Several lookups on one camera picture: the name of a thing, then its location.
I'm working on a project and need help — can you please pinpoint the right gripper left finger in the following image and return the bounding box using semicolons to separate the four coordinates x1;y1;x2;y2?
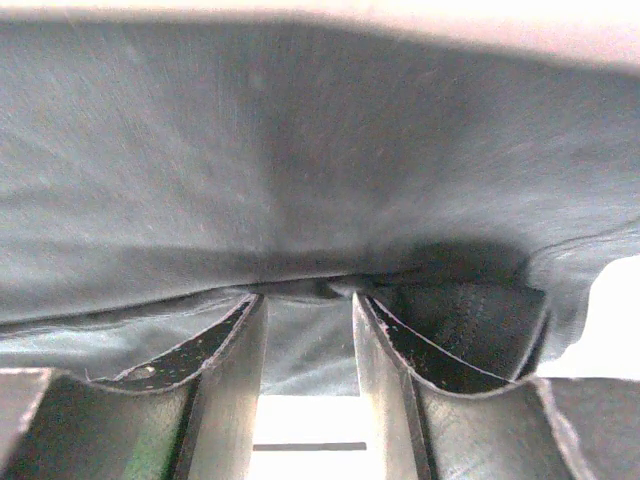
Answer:
1;295;266;479

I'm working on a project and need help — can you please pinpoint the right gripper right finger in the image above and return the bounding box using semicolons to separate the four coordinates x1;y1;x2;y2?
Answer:
353;294;639;479

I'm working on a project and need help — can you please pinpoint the black t shirt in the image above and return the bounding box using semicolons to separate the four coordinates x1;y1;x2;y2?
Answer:
1;20;639;395

